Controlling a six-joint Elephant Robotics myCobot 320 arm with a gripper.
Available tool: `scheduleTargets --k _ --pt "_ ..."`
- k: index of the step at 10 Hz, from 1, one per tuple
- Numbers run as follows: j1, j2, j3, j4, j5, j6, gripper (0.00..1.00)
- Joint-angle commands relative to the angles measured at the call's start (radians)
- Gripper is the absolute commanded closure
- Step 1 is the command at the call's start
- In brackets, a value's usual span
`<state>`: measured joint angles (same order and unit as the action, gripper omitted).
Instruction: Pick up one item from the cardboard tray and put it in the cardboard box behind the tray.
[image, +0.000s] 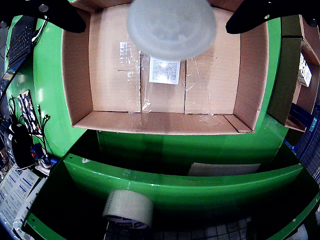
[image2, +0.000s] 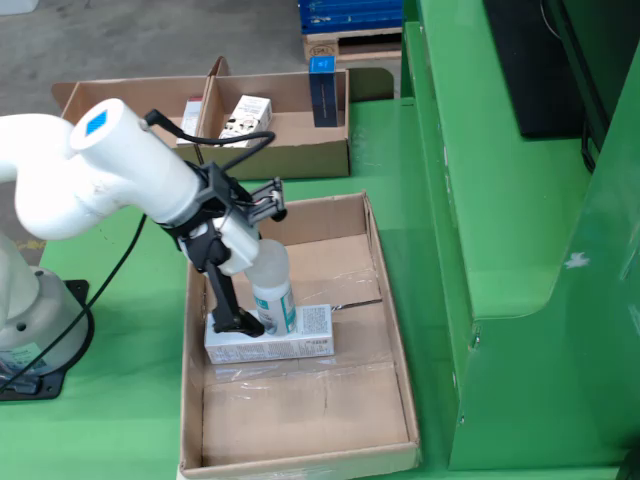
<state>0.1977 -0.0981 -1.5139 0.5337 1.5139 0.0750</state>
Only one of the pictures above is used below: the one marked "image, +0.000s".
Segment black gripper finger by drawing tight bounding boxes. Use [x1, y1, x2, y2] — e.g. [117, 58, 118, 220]
[0, 0, 87, 34]
[225, 0, 320, 35]

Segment white plastic bottle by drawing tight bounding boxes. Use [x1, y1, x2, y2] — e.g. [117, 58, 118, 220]
[126, 0, 217, 61]

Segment divided brown cardboard box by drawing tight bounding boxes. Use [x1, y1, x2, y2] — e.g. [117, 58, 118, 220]
[266, 14, 320, 133]

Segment shallow brown cardboard tray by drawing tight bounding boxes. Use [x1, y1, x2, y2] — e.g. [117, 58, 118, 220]
[61, 0, 270, 136]

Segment black laptop keyboard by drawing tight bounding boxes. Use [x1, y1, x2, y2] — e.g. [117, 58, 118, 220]
[6, 16, 38, 67]

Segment white cow print carton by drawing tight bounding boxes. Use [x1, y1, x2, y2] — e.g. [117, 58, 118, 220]
[297, 52, 313, 88]

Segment black power strip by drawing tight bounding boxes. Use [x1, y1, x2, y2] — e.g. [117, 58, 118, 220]
[17, 90, 42, 136]

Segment long white product carton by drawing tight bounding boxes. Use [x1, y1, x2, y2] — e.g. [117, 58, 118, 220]
[148, 55, 182, 85]

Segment black pouch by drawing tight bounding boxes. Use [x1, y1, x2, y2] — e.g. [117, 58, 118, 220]
[11, 123, 36, 170]

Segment printed paper sheets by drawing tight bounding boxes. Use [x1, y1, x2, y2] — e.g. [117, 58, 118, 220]
[0, 167, 47, 240]

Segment green metal shelf unit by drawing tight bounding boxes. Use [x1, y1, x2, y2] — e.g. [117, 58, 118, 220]
[21, 129, 320, 240]

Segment beige packing tape roll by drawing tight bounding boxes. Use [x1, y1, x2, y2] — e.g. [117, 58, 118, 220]
[101, 189, 155, 230]

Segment thin black cable bundle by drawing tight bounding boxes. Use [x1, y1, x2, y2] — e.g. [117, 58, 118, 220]
[37, 104, 53, 161]

